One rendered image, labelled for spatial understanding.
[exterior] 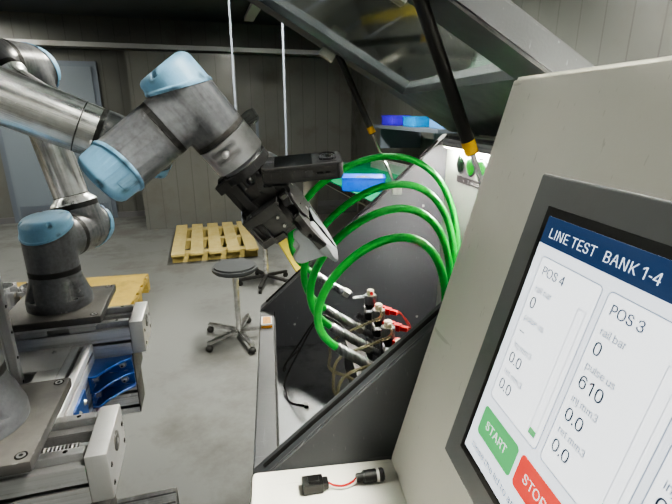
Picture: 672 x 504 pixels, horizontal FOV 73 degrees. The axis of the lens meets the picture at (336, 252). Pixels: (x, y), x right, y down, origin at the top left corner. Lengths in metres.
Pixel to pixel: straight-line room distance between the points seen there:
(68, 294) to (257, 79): 6.33
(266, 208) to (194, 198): 5.83
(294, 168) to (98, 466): 0.56
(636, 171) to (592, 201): 0.04
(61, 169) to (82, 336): 0.43
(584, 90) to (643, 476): 0.34
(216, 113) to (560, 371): 0.47
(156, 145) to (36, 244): 0.71
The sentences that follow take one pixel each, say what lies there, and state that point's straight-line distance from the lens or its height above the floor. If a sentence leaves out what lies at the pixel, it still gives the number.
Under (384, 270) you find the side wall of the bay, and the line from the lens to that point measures 1.35.
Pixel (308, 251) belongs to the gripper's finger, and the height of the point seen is 1.31.
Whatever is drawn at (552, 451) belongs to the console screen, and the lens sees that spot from 0.46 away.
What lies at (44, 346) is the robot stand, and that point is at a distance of 1.35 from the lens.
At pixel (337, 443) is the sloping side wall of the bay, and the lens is 0.76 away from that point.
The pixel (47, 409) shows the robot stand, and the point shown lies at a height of 1.04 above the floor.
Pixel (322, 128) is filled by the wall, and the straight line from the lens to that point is 7.56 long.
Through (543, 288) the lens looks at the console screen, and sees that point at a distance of 0.48.
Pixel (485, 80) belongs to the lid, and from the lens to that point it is 0.82.
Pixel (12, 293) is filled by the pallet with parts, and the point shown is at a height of 0.31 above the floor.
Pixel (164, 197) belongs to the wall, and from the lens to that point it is 6.47.
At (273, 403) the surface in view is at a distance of 0.96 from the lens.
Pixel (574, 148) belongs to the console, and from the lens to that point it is 0.50.
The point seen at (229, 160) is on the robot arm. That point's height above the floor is 1.45.
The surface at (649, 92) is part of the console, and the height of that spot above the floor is 1.52.
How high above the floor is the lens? 1.51
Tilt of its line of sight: 17 degrees down
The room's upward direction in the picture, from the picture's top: straight up
